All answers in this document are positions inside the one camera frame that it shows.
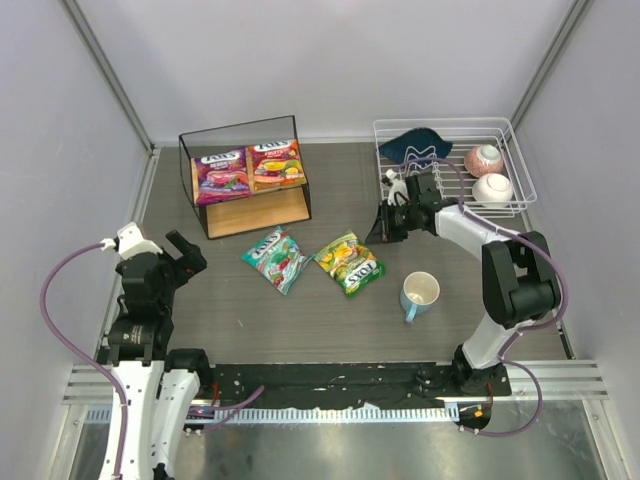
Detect green Fox's spring tea bag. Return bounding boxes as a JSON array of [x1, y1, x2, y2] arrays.
[[314, 230, 386, 297]]

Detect purple Fox's berries candy bag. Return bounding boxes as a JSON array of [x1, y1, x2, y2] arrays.
[[193, 148, 251, 206]]

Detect teal Fox's blossom candy bag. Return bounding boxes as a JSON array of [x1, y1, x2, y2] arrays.
[[241, 226, 313, 295]]

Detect orange Fox's fruits candy bag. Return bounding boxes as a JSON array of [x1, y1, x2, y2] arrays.
[[247, 139, 307, 191]]

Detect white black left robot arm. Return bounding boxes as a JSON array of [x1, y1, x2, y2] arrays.
[[99, 222, 213, 479]]

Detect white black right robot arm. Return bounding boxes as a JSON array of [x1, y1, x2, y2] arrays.
[[366, 170, 563, 395]]

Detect dark blue plate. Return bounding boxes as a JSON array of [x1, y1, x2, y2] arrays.
[[378, 127, 453, 167]]

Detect light blue mug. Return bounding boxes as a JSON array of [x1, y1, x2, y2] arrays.
[[400, 271, 441, 323]]

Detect white bowl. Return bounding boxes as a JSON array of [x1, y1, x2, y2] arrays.
[[472, 173, 514, 209]]

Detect pink patterned bowl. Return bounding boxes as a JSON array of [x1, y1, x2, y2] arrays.
[[464, 144, 504, 178]]

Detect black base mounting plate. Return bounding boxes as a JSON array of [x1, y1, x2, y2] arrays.
[[198, 355, 512, 410]]

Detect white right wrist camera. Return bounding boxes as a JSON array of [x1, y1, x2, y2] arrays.
[[381, 169, 409, 206]]

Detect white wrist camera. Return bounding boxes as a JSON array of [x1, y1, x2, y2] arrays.
[[381, 169, 409, 206], [100, 222, 163, 260]]

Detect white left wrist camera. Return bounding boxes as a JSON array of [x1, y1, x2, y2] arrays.
[[100, 222, 163, 260]]

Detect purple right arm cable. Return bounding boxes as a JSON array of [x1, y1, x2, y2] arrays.
[[399, 157, 569, 437]]

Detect white wire dish rack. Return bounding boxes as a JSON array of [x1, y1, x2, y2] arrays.
[[373, 117, 538, 220]]

